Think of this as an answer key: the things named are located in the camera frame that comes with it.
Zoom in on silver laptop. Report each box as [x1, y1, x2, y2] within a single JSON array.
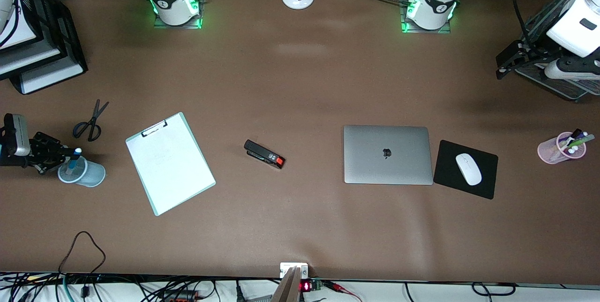
[[344, 125, 434, 185]]

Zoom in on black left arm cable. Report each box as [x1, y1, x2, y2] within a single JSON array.
[[513, 0, 534, 45]]

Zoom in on white socket block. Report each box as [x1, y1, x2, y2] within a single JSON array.
[[280, 262, 309, 279]]

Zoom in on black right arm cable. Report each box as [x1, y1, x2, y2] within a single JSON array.
[[0, 0, 23, 48]]

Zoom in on teal clipboard with paper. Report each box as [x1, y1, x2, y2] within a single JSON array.
[[125, 112, 217, 217]]

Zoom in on white paper stack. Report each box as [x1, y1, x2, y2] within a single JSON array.
[[0, 0, 39, 51], [21, 57, 86, 95]]

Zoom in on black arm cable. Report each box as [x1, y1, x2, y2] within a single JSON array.
[[513, 0, 534, 45], [0, 0, 23, 48]]

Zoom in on wooden bar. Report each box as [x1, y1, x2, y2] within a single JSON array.
[[271, 266, 303, 302]]

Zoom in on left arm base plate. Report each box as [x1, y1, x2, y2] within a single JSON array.
[[400, 0, 453, 35]]

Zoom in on blue marker white cap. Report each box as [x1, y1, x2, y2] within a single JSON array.
[[66, 148, 83, 176]]

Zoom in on black stacked paper tray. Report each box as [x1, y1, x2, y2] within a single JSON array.
[[0, 0, 89, 96]]

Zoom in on blue mesh pen cup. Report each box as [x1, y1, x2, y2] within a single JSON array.
[[58, 155, 106, 188]]

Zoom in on tangled cable bundle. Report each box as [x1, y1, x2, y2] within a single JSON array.
[[0, 272, 218, 302]]

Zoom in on black cable loop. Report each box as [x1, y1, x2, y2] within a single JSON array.
[[471, 282, 517, 297]]

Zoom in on black looped cable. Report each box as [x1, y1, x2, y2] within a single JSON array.
[[58, 231, 106, 275]]

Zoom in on grey mesh desk tray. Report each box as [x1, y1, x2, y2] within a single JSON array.
[[514, 0, 600, 102]]

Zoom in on black mouse pad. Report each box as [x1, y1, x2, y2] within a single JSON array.
[[433, 140, 499, 200]]

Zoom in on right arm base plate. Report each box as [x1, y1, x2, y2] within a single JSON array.
[[153, 0, 208, 30]]

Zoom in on black stapler red tip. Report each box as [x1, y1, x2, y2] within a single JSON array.
[[244, 139, 286, 169]]

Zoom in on white computer mouse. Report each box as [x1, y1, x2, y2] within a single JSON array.
[[455, 153, 483, 186]]

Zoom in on pink mesh pen cup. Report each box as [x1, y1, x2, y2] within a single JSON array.
[[537, 132, 587, 165]]

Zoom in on red clip lead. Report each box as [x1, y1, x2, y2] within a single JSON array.
[[322, 280, 362, 302]]

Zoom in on green marker in cup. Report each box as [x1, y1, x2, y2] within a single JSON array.
[[566, 134, 596, 149]]

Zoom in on purple marker in cup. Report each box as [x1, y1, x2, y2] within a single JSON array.
[[564, 134, 589, 149]]

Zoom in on black scissors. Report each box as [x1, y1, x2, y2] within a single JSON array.
[[73, 99, 110, 142]]

